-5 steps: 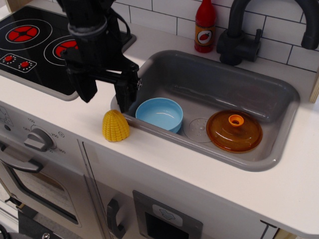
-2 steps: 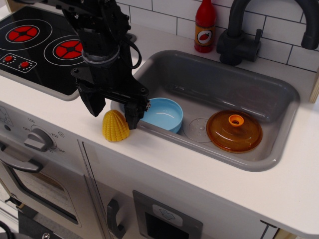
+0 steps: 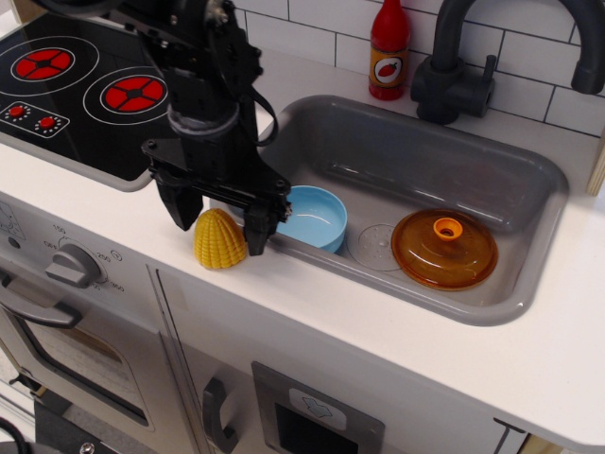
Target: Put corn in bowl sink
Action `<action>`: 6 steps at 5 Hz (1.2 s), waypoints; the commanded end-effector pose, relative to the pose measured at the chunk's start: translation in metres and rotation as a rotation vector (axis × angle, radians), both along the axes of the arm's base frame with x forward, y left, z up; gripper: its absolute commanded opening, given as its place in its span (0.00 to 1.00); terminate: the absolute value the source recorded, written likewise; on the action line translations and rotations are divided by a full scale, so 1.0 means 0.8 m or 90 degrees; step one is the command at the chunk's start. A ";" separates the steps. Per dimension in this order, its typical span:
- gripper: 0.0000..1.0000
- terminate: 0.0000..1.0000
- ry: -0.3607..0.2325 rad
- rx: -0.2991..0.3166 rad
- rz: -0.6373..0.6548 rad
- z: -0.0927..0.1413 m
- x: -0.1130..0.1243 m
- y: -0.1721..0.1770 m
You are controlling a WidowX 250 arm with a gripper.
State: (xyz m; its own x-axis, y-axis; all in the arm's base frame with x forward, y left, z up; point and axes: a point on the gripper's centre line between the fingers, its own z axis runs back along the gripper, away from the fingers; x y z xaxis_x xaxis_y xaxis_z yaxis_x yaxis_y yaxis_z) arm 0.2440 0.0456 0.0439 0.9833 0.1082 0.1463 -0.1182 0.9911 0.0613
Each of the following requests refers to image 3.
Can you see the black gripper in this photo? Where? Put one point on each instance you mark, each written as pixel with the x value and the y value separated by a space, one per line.
pixel 229 169

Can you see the yellow toy corn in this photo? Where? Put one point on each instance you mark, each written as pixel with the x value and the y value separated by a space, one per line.
pixel 219 242

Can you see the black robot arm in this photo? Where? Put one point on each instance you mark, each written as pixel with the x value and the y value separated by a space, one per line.
pixel 209 68

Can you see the light blue bowl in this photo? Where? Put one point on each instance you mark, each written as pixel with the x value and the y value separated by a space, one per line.
pixel 318 218

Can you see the clear sink drain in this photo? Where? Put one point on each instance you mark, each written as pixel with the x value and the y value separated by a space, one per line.
pixel 374 248

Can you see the grey plastic sink basin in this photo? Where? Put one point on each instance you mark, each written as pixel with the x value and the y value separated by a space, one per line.
pixel 385 166

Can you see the grey oven knob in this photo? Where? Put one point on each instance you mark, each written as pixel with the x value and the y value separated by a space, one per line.
pixel 73 266

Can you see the black toy stovetop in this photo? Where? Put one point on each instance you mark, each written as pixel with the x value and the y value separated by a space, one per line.
pixel 86 97

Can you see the oven door with window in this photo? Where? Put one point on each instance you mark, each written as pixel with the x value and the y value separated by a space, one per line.
pixel 108 365

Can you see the grey dishwasher panel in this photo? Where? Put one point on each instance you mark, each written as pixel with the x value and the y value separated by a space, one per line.
pixel 298 419

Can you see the orange transparent pot lid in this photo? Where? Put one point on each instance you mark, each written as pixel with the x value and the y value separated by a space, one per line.
pixel 444 249

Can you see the red ketchup bottle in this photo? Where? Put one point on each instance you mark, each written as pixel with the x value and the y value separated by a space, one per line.
pixel 390 36

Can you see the black toy faucet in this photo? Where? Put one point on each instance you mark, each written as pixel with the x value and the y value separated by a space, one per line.
pixel 445 88

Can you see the grey oven door handle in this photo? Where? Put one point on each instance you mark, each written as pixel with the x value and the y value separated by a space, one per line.
pixel 60 315

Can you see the grey cabinet door handle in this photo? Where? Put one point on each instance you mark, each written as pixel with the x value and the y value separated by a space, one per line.
pixel 221 438

